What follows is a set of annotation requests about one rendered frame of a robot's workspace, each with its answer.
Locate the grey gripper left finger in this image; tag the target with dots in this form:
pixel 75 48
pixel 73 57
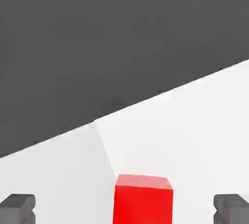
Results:
pixel 17 210

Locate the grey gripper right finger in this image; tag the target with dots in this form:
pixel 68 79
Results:
pixel 231 211

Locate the small red cube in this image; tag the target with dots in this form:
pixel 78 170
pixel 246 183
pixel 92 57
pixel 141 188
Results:
pixel 143 202

